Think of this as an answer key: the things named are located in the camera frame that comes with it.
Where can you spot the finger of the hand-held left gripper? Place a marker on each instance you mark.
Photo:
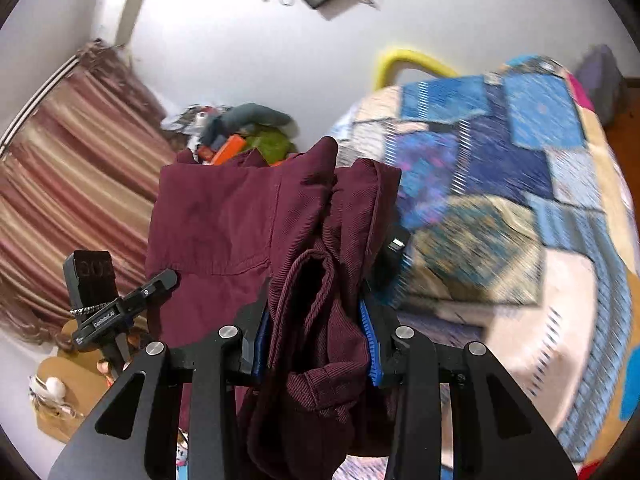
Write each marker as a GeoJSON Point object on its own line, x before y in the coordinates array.
{"type": "Point", "coordinates": [150, 290]}

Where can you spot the small black device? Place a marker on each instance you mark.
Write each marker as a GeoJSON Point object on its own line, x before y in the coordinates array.
{"type": "Point", "coordinates": [397, 245]}

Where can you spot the yellow tube frame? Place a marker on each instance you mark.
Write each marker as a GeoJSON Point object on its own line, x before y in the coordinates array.
{"type": "Point", "coordinates": [400, 60]}

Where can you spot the green cloth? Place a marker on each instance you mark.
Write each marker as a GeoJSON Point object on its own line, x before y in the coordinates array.
{"type": "Point", "coordinates": [272, 147]}

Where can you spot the brown cardboard piece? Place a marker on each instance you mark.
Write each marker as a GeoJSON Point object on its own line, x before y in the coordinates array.
{"type": "Point", "coordinates": [65, 390]}

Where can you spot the patchwork printed blanket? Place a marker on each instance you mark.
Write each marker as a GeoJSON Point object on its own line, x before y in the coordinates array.
{"type": "Point", "coordinates": [500, 160]}

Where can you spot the dark purple bag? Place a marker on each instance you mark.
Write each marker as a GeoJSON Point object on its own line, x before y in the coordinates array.
{"type": "Point", "coordinates": [600, 80]}

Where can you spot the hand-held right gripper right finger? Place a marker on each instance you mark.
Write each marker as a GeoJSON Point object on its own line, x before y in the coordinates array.
{"type": "Point", "coordinates": [369, 345]}

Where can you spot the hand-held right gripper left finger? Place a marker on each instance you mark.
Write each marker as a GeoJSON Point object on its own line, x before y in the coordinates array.
{"type": "Point", "coordinates": [260, 347]}

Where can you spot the striped brown curtain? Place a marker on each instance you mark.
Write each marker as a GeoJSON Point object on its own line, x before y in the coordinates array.
{"type": "Point", "coordinates": [75, 185]}

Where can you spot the curtain rod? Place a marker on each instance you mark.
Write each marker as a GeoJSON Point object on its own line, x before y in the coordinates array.
{"type": "Point", "coordinates": [35, 105]}

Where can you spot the small white object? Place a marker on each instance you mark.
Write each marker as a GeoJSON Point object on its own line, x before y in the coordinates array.
{"type": "Point", "coordinates": [52, 387]}

